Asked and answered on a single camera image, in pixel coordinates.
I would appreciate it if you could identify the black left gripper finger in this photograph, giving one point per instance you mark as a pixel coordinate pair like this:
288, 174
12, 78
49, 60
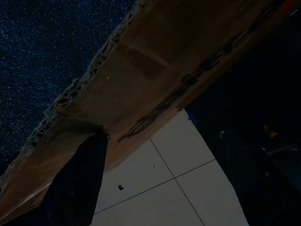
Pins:
77, 179

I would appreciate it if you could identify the small black floor debris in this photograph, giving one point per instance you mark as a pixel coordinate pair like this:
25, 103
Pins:
120, 187

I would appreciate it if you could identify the brown cardboard box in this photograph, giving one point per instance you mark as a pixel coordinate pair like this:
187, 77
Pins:
150, 77

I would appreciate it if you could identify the dark bulky object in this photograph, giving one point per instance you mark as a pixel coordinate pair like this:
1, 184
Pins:
258, 164

